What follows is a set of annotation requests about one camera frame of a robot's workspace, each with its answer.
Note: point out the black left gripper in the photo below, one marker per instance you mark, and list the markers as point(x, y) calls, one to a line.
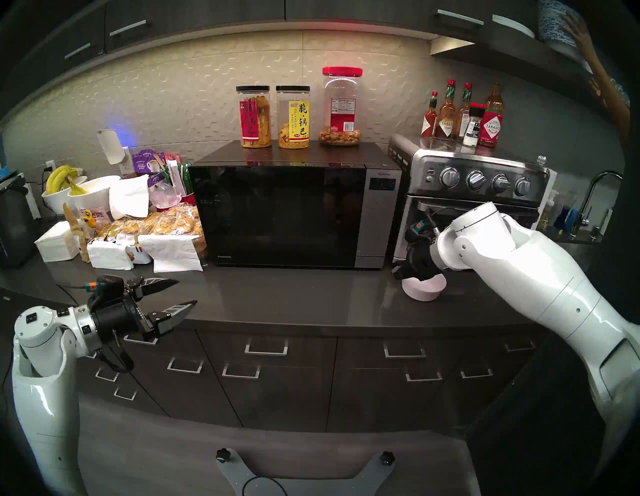
point(120, 317)

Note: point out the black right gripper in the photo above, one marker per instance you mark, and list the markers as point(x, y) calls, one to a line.
point(422, 260)

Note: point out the pink bowl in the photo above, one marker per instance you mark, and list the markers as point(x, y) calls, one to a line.
point(425, 291)

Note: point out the blue patterned bowl stack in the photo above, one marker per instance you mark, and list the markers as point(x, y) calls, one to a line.
point(552, 25)

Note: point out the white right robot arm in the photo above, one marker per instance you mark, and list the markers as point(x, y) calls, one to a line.
point(540, 280)

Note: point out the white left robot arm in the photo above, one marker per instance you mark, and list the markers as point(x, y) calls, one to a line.
point(47, 400)

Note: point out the bare person forearm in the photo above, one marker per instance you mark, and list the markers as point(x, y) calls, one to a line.
point(612, 100)

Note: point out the black microwave oven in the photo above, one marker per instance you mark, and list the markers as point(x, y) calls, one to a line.
point(382, 215)

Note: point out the dark upper cabinet door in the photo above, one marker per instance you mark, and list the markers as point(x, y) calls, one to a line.
point(55, 30)
point(375, 10)
point(200, 12)

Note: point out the bare person hand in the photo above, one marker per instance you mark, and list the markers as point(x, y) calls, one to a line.
point(580, 35)

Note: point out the white paper napkin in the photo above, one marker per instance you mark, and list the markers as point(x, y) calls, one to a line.
point(172, 254)
point(110, 256)
point(129, 197)

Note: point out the white box French flag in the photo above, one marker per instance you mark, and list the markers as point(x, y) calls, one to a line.
point(141, 255)

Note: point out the large clear madeleine bag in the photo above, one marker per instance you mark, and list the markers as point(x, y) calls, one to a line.
point(177, 221)

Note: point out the red cup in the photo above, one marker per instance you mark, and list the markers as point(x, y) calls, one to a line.
point(188, 200)

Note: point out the clear plastic bag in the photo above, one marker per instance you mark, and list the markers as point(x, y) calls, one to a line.
point(164, 196)

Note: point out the pink yellow snack packet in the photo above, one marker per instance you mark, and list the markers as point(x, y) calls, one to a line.
point(97, 217)

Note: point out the white napkin stack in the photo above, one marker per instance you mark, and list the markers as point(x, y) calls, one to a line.
point(56, 242)

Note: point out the green sachet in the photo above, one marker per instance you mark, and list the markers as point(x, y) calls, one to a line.
point(187, 177)

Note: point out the white red sachet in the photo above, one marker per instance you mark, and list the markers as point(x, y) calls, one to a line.
point(176, 175)

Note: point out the large white bowl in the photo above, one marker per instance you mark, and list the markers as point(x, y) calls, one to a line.
point(97, 192)

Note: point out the stainless toaster oven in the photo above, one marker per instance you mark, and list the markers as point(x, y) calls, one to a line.
point(485, 167)

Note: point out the single yellow banana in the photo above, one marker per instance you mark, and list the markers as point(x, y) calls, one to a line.
point(79, 190)

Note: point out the purple snack packet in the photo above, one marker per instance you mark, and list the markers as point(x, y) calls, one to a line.
point(146, 161)

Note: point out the small white bowl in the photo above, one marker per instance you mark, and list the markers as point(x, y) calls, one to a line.
point(55, 202)

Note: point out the small red hot sauce bottle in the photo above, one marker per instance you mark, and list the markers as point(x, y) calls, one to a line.
point(429, 122)

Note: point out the yellowish dish soap bottle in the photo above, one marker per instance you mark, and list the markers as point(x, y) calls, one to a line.
point(546, 215)

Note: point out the Tabasco bottle brown sauce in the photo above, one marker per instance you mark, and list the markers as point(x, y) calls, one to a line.
point(445, 122)

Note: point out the white shaker dark lid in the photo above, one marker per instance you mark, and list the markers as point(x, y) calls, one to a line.
point(472, 130)

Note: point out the yellow banana bunch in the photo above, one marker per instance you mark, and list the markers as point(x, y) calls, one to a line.
point(57, 177)

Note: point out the black base knob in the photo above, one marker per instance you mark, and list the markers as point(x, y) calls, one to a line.
point(223, 455)
point(386, 458)

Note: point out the black countertop appliance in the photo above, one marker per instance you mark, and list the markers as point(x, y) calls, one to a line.
point(15, 225)

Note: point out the blue sink item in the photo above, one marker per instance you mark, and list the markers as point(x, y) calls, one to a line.
point(562, 217)

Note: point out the clear jar red lid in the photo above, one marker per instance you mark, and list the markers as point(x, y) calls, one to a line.
point(341, 112)

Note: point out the large Tabasco bottle red label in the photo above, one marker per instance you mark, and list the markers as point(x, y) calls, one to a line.
point(491, 125)

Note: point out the snack jar yellow label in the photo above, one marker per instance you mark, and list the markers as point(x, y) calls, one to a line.
point(293, 120)

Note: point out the chrome sink faucet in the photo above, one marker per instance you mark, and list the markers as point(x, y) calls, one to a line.
point(581, 220)

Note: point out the snack jar red label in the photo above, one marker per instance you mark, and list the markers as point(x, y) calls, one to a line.
point(253, 120)

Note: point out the white soap bottle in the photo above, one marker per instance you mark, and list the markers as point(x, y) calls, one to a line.
point(606, 222)

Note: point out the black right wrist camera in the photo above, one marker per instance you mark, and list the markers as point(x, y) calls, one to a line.
point(419, 229)

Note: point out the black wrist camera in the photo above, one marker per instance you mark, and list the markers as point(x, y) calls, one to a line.
point(419, 229)
point(111, 287)

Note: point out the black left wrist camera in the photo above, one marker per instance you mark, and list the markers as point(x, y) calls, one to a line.
point(111, 287)

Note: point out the white wall outlet plate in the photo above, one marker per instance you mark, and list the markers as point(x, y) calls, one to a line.
point(127, 162)

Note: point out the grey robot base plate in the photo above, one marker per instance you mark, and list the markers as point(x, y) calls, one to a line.
point(305, 487)

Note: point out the dark open wall shelf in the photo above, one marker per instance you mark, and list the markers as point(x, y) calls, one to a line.
point(530, 62)

